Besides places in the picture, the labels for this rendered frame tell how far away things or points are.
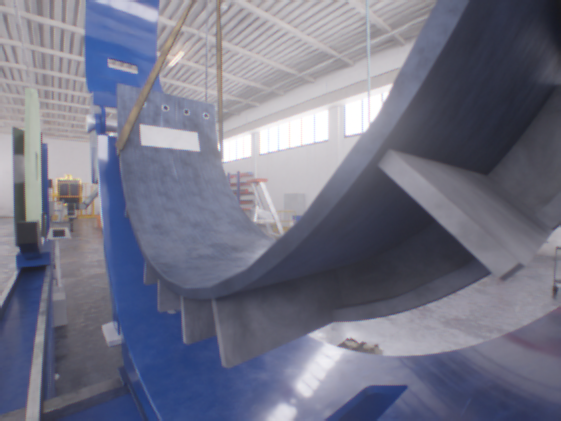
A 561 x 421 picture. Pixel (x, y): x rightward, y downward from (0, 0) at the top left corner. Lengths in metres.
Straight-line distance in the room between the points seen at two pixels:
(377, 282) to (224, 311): 0.47
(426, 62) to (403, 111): 0.05
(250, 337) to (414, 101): 0.64
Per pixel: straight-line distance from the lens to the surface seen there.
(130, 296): 1.64
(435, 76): 0.33
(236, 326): 0.74
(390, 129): 0.32
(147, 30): 4.10
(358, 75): 13.48
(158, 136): 1.99
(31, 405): 1.85
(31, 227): 4.30
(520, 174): 0.76
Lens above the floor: 1.66
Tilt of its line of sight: 2 degrees down
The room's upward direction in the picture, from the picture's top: straight up
